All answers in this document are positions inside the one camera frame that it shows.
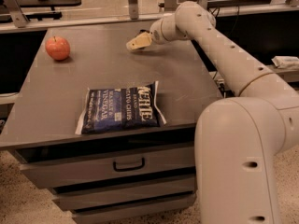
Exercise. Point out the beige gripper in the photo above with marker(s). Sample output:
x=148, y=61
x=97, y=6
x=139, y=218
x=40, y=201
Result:
x=155, y=34

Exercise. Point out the blue kettle chip bag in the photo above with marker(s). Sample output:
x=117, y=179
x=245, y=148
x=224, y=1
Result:
x=108, y=110

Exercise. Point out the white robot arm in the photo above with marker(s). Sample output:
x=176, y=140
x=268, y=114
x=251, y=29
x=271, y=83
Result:
x=236, y=138

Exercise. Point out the red apple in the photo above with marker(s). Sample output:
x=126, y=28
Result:
x=58, y=48

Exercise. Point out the white crumpled cloth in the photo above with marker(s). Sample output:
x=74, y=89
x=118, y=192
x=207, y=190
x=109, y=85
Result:
x=286, y=62

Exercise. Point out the grey drawer cabinet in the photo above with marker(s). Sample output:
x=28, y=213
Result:
x=41, y=128

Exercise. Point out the black drawer handle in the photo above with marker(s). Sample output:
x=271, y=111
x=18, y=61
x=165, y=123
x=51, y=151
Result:
x=128, y=166

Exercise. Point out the grey metal railing frame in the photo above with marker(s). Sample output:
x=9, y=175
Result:
x=101, y=11

